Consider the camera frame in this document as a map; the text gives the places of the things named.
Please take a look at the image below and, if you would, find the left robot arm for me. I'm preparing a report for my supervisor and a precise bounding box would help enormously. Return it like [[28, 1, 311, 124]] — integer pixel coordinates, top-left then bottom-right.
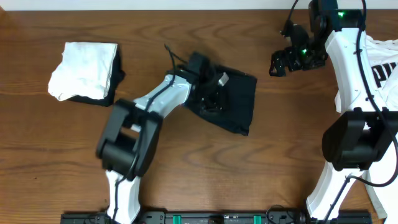
[[96, 53, 229, 223]]

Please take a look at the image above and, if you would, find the folded black garment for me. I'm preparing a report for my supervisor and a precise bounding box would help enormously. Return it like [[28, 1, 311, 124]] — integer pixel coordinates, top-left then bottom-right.
[[68, 47, 126, 107]]

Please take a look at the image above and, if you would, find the folded white cloth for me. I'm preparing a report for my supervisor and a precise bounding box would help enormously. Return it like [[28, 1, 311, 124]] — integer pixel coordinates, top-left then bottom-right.
[[48, 42, 118, 101]]

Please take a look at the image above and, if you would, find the white printed t-shirt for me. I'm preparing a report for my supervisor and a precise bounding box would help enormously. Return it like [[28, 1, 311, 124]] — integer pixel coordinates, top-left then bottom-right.
[[334, 34, 398, 220]]

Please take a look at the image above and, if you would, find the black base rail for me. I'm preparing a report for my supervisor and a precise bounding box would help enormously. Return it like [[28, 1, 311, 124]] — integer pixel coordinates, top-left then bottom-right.
[[60, 210, 373, 224]]

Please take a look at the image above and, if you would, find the black pants red waistband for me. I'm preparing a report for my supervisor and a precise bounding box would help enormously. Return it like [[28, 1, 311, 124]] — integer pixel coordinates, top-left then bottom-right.
[[184, 65, 257, 136]]

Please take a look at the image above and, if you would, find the right black cable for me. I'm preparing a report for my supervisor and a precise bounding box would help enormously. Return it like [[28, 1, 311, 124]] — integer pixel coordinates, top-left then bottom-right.
[[279, 0, 398, 224]]

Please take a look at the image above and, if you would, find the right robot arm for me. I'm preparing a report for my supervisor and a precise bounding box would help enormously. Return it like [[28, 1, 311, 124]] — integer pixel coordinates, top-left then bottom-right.
[[269, 0, 397, 223]]

